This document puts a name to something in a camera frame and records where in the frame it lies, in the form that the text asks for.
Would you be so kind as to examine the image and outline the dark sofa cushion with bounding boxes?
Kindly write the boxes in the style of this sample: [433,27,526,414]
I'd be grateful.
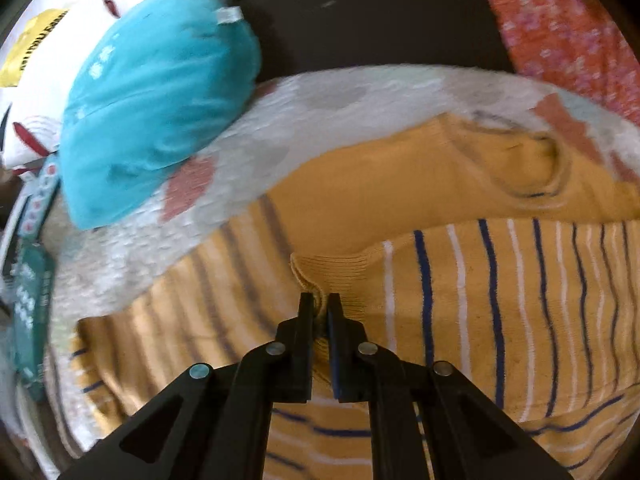
[235,0,516,88]

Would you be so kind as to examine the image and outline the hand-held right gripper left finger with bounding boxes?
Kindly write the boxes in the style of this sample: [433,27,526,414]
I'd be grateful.
[59,292,316,480]

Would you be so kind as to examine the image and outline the white quilted patchwork blanket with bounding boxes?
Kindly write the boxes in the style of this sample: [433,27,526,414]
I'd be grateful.
[45,62,640,480]

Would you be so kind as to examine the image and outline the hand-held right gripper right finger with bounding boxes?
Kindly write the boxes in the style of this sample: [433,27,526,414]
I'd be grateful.
[326,293,572,480]

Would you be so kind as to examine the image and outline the yellow striped sweater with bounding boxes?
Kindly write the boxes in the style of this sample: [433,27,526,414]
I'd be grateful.
[70,112,640,480]

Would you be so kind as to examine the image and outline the teal garment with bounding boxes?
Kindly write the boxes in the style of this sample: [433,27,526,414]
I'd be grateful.
[59,0,264,229]

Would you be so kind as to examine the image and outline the green printed box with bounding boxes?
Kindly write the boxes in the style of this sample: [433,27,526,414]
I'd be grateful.
[10,154,62,402]

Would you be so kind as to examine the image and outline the orange floral cloth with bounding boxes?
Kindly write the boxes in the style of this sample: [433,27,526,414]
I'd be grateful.
[460,0,640,127]

